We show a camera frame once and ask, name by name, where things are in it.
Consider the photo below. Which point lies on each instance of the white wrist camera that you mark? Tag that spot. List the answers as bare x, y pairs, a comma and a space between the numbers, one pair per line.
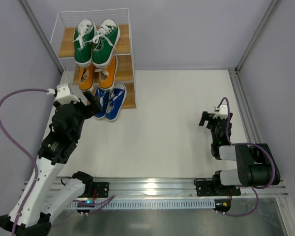
221, 112
63, 94

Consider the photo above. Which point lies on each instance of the left aluminium frame post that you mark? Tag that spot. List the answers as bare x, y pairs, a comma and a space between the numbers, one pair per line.
46, 43

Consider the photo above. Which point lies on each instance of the aluminium frame post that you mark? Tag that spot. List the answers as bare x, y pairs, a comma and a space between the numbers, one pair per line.
46, 43
266, 18

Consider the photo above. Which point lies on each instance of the right aluminium frame rail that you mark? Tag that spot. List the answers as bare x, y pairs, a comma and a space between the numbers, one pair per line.
249, 124

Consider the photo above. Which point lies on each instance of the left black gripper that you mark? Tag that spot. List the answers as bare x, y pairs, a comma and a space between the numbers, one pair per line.
83, 108

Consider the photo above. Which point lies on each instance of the orange sneaker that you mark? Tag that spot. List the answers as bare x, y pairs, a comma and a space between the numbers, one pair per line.
106, 76
86, 78

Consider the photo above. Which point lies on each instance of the white wire wooden shoe shelf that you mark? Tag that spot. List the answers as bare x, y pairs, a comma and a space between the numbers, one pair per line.
63, 35

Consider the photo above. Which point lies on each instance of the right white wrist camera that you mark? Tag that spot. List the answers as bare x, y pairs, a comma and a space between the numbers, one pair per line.
221, 112

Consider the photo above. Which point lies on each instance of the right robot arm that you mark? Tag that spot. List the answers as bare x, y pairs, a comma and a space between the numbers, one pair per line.
255, 165

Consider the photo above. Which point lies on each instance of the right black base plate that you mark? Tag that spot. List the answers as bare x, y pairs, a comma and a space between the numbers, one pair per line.
210, 188

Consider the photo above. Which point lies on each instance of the green sneaker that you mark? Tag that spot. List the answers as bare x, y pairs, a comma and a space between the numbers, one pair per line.
83, 35
104, 43

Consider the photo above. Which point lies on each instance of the grey slotted cable duct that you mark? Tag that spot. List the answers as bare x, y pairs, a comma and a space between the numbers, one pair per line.
116, 204

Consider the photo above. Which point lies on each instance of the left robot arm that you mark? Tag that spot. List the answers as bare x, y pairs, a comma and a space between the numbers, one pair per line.
33, 215

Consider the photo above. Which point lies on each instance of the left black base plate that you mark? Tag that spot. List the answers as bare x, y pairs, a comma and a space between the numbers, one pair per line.
96, 190

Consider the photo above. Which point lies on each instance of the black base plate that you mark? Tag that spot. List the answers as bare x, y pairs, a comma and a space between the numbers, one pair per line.
96, 190
210, 188

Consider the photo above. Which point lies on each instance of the right aluminium frame post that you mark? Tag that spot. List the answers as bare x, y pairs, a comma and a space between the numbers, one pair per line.
266, 18

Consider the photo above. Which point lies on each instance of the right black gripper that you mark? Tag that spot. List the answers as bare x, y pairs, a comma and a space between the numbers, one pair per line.
212, 120

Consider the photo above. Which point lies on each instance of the blue sneaker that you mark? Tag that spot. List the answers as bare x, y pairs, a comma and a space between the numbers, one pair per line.
116, 100
103, 99

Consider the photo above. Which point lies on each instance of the aluminium front rail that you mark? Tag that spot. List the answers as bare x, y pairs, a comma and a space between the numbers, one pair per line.
164, 188

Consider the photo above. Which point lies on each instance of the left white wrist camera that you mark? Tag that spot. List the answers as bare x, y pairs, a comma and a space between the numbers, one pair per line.
63, 94

